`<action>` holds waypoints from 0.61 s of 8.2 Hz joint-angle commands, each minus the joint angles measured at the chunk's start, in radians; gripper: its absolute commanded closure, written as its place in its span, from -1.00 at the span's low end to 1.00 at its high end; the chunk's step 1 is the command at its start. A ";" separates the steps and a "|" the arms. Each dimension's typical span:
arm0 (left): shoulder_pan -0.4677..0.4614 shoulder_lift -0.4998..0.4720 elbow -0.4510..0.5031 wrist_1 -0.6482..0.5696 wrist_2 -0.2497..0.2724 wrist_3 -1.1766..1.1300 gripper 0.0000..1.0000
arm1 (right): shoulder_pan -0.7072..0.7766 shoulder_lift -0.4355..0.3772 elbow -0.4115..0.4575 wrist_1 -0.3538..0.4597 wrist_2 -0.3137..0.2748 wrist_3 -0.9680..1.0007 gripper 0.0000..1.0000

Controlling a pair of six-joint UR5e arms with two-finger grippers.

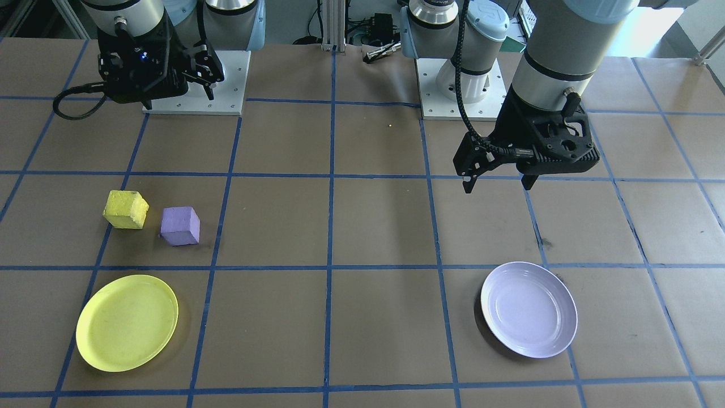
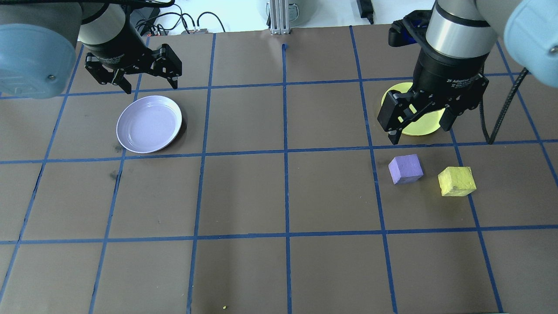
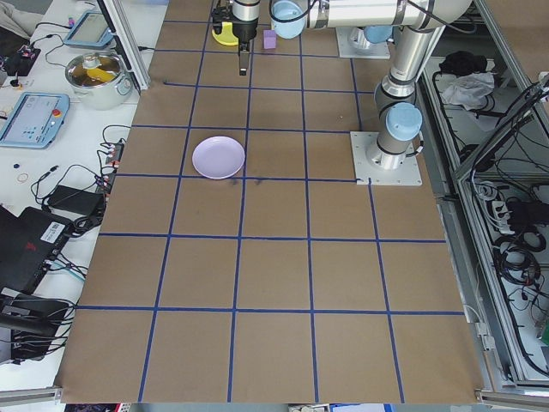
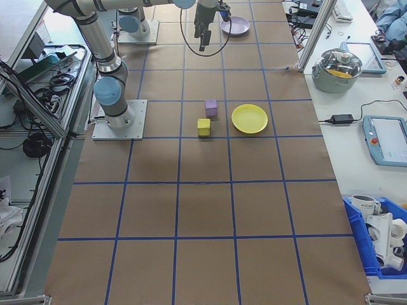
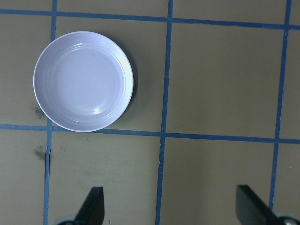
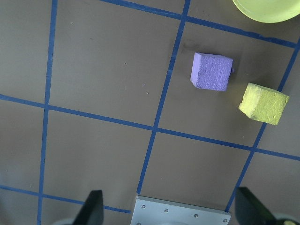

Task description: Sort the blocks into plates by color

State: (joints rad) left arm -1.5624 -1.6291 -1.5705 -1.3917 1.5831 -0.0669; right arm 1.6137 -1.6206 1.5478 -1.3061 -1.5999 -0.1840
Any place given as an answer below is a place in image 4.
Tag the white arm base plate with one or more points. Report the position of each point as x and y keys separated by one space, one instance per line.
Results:
x=136 y=124
x=152 y=33

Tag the white cloth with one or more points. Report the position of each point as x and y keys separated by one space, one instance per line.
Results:
x=9 y=206

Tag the white keyboard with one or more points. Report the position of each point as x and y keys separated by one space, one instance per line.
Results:
x=342 y=11

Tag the blue plastic bin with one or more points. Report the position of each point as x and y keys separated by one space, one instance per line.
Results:
x=357 y=241

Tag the aluminium corner bar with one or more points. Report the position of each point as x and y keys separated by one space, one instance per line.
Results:
x=25 y=300
x=386 y=300

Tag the power strip with red plugs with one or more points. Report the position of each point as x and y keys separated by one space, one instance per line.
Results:
x=299 y=37

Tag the yellow rubber band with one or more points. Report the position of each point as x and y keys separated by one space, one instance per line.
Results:
x=390 y=65

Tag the white mug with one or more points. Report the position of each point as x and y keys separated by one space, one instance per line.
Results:
x=364 y=205

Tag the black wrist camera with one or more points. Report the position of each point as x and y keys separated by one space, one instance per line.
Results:
x=224 y=12

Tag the green board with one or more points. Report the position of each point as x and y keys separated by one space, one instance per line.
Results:
x=47 y=68

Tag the grey metal box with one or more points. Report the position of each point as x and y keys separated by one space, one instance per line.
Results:
x=34 y=46

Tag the purple foam block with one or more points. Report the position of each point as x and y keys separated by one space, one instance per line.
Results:
x=211 y=108

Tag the black laptop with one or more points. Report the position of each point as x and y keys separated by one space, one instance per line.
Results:
x=305 y=9

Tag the grey cooking pot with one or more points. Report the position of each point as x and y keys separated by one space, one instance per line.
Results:
x=330 y=84

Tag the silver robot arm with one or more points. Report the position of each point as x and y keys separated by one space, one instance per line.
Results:
x=95 y=38
x=135 y=23

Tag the purple plate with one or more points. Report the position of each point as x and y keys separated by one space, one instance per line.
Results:
x=237 y=25

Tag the white plastic pipe fittings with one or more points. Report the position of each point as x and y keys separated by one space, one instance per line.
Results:
x=386 y=235

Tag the aluminium profile post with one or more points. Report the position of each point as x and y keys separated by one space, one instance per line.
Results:
x=313 y=35

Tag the glass pot lid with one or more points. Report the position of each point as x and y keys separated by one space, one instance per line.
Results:
x=340 y=62

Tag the light blue teach pendant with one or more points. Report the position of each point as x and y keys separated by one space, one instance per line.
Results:
x=386 y=139
x=364 y=57

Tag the yellow plate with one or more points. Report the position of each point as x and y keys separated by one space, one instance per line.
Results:
x=249 y=119

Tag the large black power brick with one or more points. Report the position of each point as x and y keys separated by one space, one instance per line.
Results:
x=305 y=21

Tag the small black power adapter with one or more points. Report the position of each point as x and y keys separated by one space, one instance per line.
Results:
x=342 y=119

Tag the yellow foam block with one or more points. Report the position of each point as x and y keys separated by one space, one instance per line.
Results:
x=203 y=127

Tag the V-shaped metal bar frame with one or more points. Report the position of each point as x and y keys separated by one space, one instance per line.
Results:
x=38 y=108

